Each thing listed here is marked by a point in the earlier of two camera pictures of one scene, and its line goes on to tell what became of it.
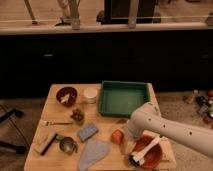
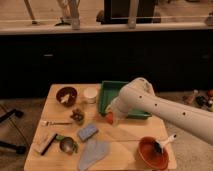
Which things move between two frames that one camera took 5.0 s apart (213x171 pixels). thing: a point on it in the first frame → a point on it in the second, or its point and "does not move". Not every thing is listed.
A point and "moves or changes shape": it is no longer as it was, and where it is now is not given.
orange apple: [117, 136] → [109, 117]
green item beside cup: [60, 137] does not move
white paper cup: [91, 93] does not move
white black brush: [136, 157] → [159, 144]
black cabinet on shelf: [117, 12] does not move
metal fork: [48, 123] does not move
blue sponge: [86, 132] does not move
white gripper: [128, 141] → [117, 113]
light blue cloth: [94, 150] does not move
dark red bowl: [66, 96] does not move
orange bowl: [152, 158] moves or changes shape
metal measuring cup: [67, 145] does not move
